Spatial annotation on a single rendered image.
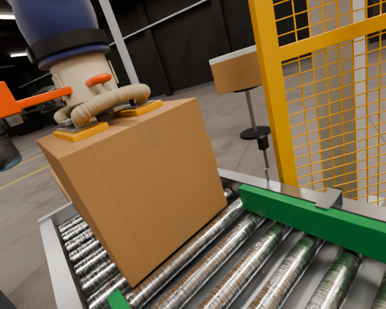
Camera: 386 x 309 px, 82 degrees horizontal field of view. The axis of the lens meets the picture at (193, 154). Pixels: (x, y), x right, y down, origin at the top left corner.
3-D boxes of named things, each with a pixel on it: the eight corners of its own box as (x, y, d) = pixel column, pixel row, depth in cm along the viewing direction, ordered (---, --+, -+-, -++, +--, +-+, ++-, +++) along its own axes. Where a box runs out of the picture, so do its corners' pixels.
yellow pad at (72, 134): (110, 128, 62) (102, 111, 61) (75, 143, 57) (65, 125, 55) (81, 126, 89) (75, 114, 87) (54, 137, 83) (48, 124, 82)
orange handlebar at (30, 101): (132, 74, 55) (126, 59, 54) (-16, 119, 39) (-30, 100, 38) (64, 102, 126) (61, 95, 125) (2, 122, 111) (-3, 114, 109)
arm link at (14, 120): (11, 126, 86) (-4, 102, 82) (25, 121, 88) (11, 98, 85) (10, 127, 79) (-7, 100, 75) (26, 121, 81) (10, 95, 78)
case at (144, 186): (228, 205, 81) (196, 97, 66) (132, 289, 60) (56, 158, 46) (149, 174, 127) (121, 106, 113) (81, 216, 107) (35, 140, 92)
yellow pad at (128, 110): (163, 105, 72) (158, 89, 71) (137, 116, 67) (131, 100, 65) (123, 110, 99) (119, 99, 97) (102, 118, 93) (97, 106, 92)
